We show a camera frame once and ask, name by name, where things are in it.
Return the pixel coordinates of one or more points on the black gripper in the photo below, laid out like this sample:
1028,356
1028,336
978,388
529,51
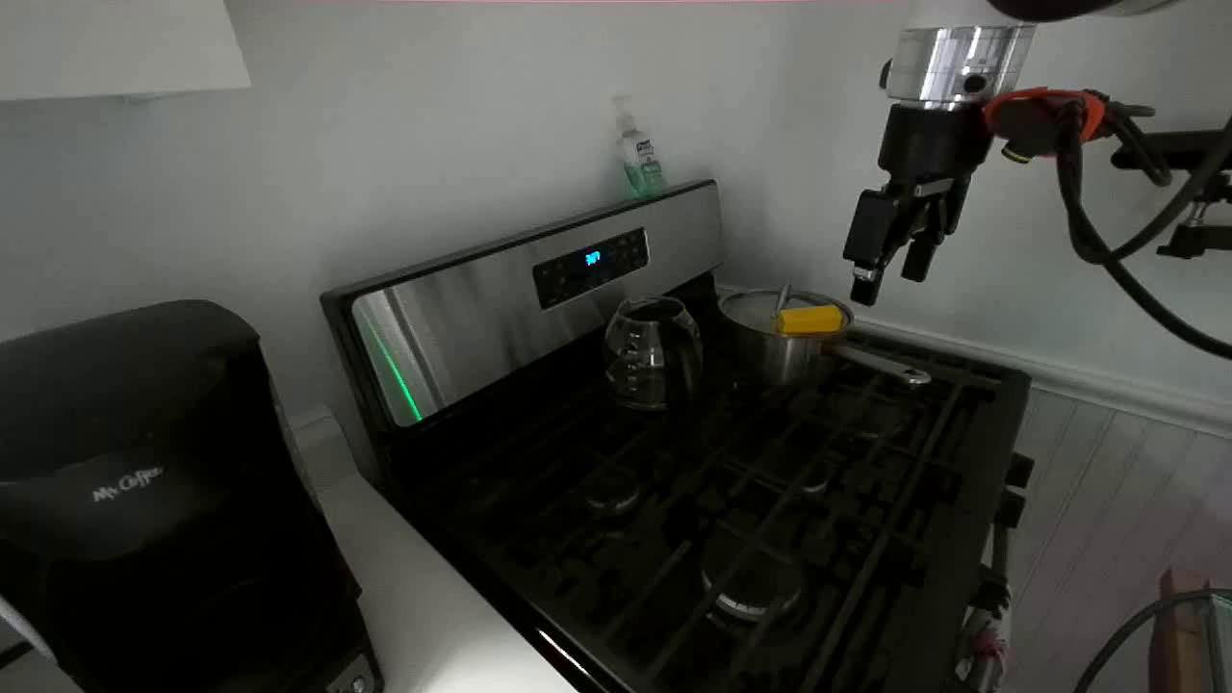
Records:
931,161

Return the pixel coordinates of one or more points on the orange cable connector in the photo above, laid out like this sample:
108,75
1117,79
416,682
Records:
1040,121

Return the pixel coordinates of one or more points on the green soap dispenser bottle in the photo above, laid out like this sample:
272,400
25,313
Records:
637,155

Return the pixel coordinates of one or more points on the black stainless gas stove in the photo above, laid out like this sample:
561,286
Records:
828,538

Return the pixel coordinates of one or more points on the wooden furniture piece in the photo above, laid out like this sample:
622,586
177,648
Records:
1190,637

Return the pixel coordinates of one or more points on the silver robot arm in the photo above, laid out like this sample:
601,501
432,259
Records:
954,93

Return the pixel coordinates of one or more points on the black coffee maker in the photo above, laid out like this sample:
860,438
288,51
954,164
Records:
154,535

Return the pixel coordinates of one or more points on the yellow block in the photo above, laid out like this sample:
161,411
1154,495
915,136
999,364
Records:
809,320

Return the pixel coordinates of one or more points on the glass coffee carafe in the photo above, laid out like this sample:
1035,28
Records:
652,356

